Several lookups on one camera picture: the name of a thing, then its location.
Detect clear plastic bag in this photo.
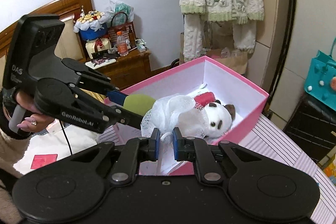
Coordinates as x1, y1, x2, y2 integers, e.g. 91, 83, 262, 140
105, 0, 135, 22

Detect woven basket bag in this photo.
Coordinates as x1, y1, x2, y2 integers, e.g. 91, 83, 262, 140
108, 12, 137, 48

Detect beige tall cabinet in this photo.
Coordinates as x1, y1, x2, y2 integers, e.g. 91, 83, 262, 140
247, 0, 336, 122

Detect wooden headboard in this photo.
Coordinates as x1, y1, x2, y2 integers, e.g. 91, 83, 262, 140
0, 0, 93, 67

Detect red fluffy pouf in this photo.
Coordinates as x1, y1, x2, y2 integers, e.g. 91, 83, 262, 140
194, 91, 216, 110

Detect striped tablecloth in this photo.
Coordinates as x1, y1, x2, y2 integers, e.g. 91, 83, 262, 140
98, 111, 336, 224

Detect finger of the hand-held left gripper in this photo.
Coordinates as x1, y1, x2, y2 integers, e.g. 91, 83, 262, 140
62, 57, 130, 107
58, 85, 144, 134

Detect white mesh bath pouf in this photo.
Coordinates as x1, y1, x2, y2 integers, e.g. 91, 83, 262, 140
141, 94, 208, 141

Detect person's left hand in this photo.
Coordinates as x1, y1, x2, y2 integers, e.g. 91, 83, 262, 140
14, 93, 57, 134

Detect wooden nightstand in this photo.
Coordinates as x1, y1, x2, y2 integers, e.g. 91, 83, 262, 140
85, 49, 152, 90

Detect orange drink bottle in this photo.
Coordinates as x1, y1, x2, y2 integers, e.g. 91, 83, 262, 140
116, 31, 129, 56

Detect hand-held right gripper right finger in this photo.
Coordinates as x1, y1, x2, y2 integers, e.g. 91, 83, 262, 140
173, 127, 263, 186

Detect brown paper bag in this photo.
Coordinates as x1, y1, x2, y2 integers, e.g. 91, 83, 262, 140
180, 32, 248, 75

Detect fluffy white pajama pants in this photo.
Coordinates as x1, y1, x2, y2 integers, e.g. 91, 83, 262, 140
183, 14, 256, 62

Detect pink cardboard box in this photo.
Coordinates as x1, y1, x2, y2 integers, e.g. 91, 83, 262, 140
104, 55, 270, 177

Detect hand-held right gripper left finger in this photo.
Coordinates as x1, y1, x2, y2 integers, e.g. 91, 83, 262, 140
70, 128, 161, 186

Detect teal tote bag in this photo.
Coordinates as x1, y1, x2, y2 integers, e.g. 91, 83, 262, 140
304, 38, 336, 111

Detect flower bouquet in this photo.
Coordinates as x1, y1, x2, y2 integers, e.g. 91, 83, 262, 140
73, 10, 112, 41

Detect colourful gift bag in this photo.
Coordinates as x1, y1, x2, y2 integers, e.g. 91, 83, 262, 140
322, 154, 336, 180

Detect black suitcase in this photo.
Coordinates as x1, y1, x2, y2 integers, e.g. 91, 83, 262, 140
283, 94, 336, 164

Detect black clothes rack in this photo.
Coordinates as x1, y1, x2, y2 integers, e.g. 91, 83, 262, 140
262, 0, 299, 114

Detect green fuzzy ball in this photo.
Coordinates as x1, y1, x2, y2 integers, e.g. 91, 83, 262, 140
123, 94, 157, 117

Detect cream handbag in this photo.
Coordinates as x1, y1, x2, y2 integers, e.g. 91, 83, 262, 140
86, 38, 111, 60

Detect panda plush toy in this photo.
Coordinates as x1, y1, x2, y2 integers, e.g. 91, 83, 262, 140
205, 101, 236, 139

